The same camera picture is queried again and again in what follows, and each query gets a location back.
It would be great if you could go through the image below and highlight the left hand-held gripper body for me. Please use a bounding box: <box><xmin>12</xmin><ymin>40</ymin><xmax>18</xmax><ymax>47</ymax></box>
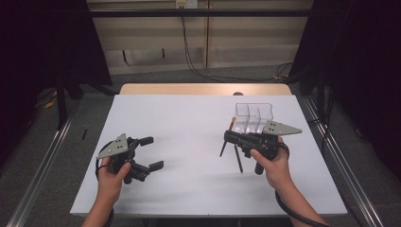
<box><xmin>96</xmin><ymin>133</ymin><xmax>151</xmax><ymax>185</ymax></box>

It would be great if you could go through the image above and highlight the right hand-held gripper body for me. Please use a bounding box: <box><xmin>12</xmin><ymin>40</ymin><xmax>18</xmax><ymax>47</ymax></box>
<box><xmin>235</xmin><ymin>120</ymin><xmax>304</xmax><ymax>176</ymax></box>

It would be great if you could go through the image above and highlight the wooden table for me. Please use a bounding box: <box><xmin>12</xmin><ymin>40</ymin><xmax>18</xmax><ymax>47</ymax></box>
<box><xmin>118</xmin><ymin>82</ymin><xmax>293</xmax><ymax>96</ymax></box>

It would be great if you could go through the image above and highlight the aluminium floor rail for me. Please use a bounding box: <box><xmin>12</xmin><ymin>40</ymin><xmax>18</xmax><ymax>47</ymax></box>
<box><xmin>5</xmin><ymin>103</ymin><xmax>80</xmax><ymax>227</ymax></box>
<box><xmin>303</xmin><ymin>96</ymin><xmax>385</xmax><ymax>227</ymax></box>

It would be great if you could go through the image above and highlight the black floor cable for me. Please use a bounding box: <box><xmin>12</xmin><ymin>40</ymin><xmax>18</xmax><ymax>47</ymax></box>
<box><xmin>306</xmin><ymin>90</ymin><xmax>336</xmax><ymax>141</ymax></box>

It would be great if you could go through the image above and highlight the black metal stand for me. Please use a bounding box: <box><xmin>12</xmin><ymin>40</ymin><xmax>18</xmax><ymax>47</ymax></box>
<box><xmin>54</xmin><ymin>71</ymin><xmax>69</xmax><ymax>131</ymax></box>

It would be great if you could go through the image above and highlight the black horizontal bar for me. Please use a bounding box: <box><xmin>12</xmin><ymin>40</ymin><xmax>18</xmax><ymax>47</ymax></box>
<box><xmin>89</xmin><ymin>8</ymin><xmax>314</xmax><ymax>19</ymax></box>

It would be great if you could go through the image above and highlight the black wall cable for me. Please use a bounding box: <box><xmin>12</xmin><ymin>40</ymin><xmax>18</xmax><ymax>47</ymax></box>
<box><xmin>180</xmin><ymin>5</ymin><xmax>293</xmax><ymax>83</ymax></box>

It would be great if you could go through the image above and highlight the clear acrylic organizer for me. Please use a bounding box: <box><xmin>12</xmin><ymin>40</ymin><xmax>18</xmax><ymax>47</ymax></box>
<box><xmin>232</xmin><ymin>102</ymin><xmax>274</xmax><ymax>135</ymax></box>

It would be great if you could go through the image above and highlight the white wall outlet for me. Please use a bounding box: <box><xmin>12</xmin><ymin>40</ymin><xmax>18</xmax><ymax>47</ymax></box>
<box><xmin>175</xmin><ymin>0</ymin><xmax>200</xmax><ymax>9</ymax></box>

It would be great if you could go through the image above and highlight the person's right hand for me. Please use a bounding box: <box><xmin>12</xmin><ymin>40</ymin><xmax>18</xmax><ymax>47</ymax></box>
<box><xmin>250</xmin><ymin>136</ymin><xmax>293</xmax><ymax>192</ymax></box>

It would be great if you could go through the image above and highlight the white table board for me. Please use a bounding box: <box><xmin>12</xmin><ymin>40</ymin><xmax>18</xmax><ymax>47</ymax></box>
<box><xmin>69</xmin><ymin>94</ymin><xmax>348</xmax><ymax>219</ymax></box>

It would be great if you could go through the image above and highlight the black curtain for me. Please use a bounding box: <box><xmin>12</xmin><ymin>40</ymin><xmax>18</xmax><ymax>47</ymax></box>
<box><xmin>288</xmin><ymin>0</ymin><xmax>401</xmax><ymax>183</ymax></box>
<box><xmin>0</xmin><ymin>0</ymin><xmax>113</xmax><ymax>160</ymax></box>

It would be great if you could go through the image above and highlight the person's left hand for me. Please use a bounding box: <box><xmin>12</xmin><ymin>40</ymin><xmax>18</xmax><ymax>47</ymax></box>
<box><xmin>96</xmin><ymin>156</ymin><xmax>132</xmax><ymax>203</ymax></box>

